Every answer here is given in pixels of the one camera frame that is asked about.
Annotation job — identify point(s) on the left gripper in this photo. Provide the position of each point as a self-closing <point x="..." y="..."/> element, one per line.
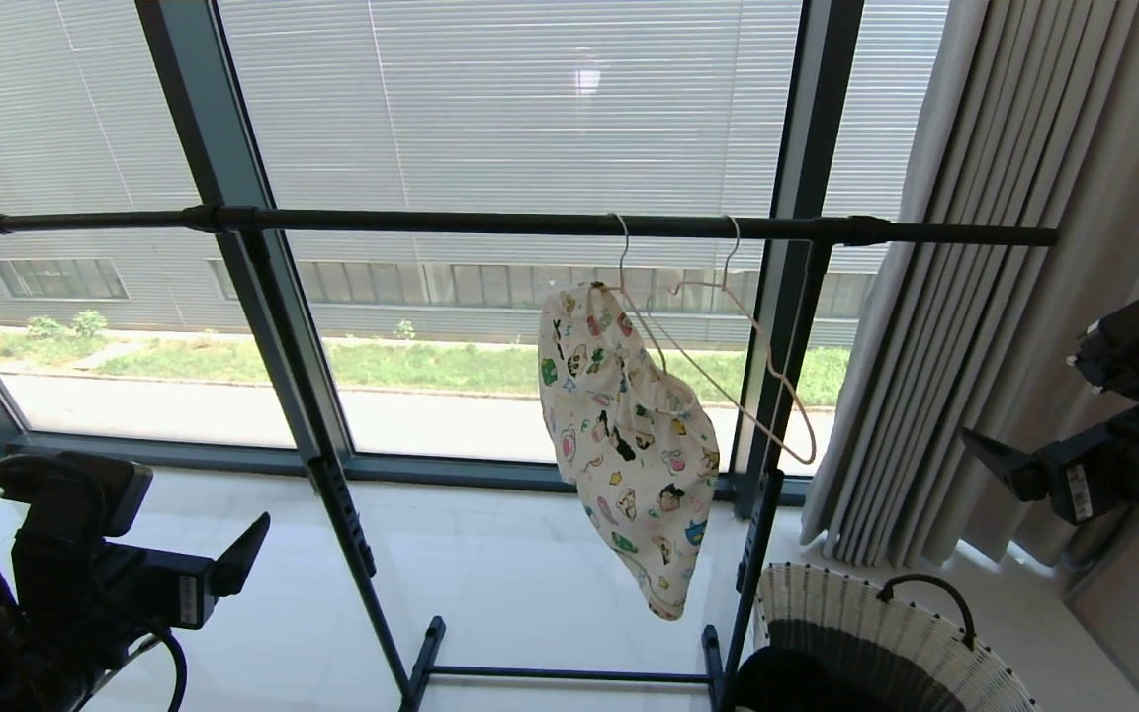
<point x="75" y="593"/>

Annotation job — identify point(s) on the black garment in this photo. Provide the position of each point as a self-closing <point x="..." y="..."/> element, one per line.
<point x="787" y="682"/>

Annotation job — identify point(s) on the pink clothes hanger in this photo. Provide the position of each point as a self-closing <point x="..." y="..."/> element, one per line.
<point x="621" y="267"/>
<point x="726" y="282"/>

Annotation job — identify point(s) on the cream printed garment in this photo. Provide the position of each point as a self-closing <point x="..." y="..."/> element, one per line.
<point x="629" y="445"/>

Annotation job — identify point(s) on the white laundry basket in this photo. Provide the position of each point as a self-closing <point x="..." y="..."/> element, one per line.
<point x="827" y="603"/>

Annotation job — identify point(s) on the black clothes rack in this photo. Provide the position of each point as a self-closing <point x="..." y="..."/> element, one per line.
<point x="530" y="223"/>

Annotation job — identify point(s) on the beige curtain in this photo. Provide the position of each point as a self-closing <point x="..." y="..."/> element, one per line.
<point x="1024" y="247"/>

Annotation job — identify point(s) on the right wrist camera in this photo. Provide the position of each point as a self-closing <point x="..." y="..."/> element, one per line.
<point x="1074" y="485"/>

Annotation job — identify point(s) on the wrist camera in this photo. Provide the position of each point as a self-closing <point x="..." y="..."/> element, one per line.
<point x="1074" y="485"/>
<point x="174" y="593"/>

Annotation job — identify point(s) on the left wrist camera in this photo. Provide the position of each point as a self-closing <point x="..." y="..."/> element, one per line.
<point x="174" y="593"/>

